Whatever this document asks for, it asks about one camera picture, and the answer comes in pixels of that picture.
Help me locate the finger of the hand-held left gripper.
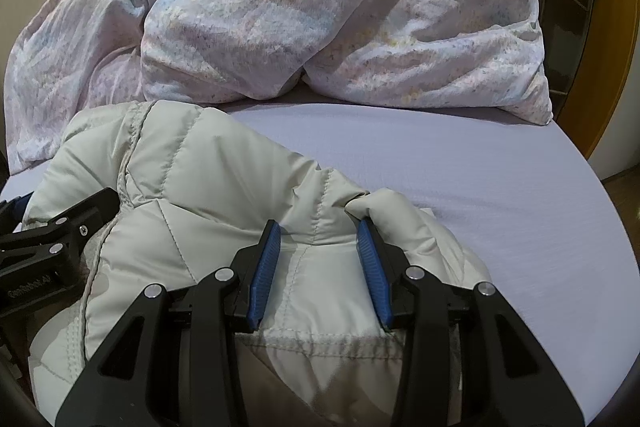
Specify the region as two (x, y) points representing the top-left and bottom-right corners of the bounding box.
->
(0, 198), (32, 235)
(0, 187), (121, 280)

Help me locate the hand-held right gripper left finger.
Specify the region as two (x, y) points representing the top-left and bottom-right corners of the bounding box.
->
(55, 219), (282, 427)

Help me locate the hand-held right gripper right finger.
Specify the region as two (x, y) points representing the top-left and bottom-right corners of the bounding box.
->
(355, 218), (585, 427)

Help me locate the cream puffer jacket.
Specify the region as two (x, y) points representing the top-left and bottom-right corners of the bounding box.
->
(22, 99), (493, 427)

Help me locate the pink floral duvet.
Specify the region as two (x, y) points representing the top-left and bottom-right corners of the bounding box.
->
(5, 0), (555, 175)

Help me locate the wooden furniture panel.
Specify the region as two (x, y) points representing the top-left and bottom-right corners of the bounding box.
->
(497, 0), (640, 180)

